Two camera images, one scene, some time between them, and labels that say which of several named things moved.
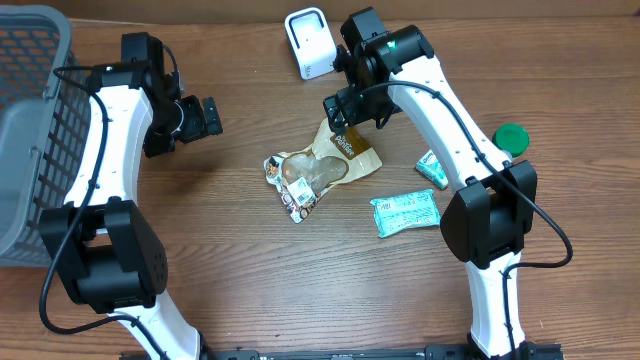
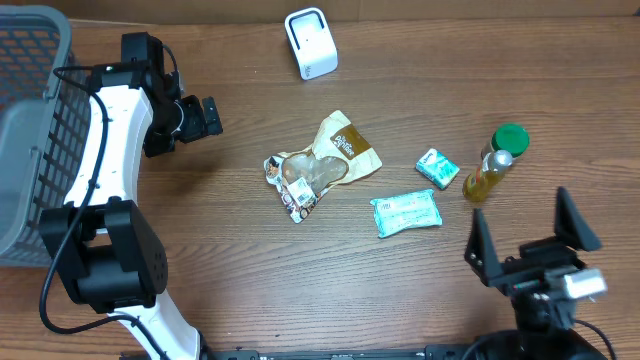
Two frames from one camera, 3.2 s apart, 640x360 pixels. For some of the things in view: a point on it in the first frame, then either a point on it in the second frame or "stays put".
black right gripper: [358, 115] -> [573, 228]
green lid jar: [513, 138] stays put
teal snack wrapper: [400, 212] stays put
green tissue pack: [430, 165] stays put
